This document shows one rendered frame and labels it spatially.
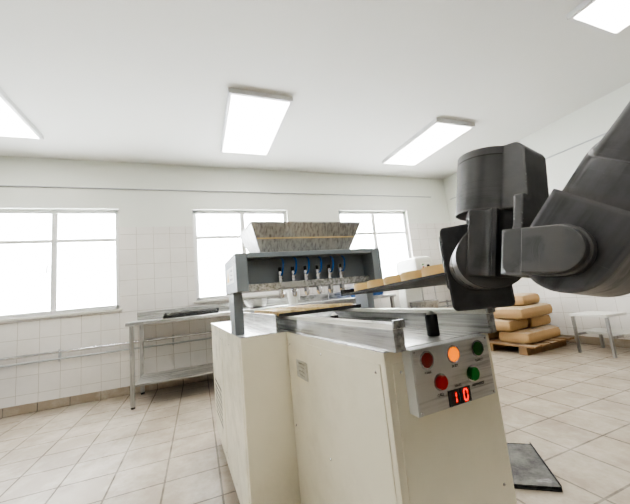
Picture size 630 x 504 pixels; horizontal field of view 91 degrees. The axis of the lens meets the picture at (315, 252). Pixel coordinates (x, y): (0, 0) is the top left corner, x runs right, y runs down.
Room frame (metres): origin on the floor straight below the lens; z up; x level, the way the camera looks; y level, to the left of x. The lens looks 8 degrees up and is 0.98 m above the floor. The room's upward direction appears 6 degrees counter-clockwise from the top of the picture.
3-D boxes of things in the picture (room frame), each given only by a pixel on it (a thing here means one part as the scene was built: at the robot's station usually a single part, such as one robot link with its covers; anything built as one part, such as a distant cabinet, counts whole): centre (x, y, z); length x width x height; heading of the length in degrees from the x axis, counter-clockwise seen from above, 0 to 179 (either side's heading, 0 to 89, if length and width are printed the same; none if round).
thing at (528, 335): (4.23, -2.72, 0.19); 0.72 x 0.42 x 0.15; 116
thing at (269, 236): (1.55, 0.07, 1.25); 0.56 x 0.29 x 0.14; 114
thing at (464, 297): (0.35, -0.18, 0.99); 0.07 x 0.07 x 0.10; 70
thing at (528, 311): (4.24, -2.69, 0.49); 0.72 x 0.42 x 0.15; 117
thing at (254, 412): (1.98, 0.26, 0.42); 1.28 x 0.72 x 0.84; 24
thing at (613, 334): (3.66, -3.21, 0.23); 0.44 x 0.44 x 0.46; 13
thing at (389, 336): (1.59, 0.25, 0.87); 2.01 x 0.03 x 0.07; 24
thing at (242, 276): (1.55, 0.07, 1.01); 0.72 x 0.33 x 0.34; 114
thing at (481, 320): (1.71, -0.02, 0.87); 2.01 x 0.03 x 0.07; 24
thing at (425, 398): (0.76, -0.29, 0.77); 0.24 x 0.04 x 0.14; 114
